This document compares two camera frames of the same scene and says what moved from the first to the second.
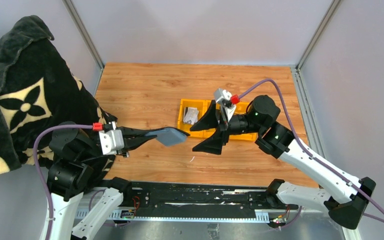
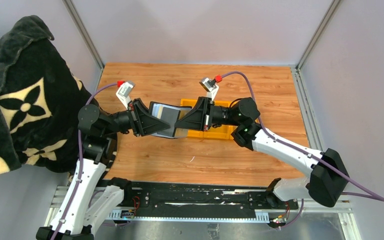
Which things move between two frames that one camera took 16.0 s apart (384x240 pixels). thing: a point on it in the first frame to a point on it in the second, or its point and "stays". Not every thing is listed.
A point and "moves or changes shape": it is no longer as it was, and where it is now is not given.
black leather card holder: x=169 y=136 moves or changes shape
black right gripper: x=213 y=144 to x=201 y=117
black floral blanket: x=26 y=85 stays
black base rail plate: x=202 y=196 stays
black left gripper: x=133 y=138 to x=148 y=123
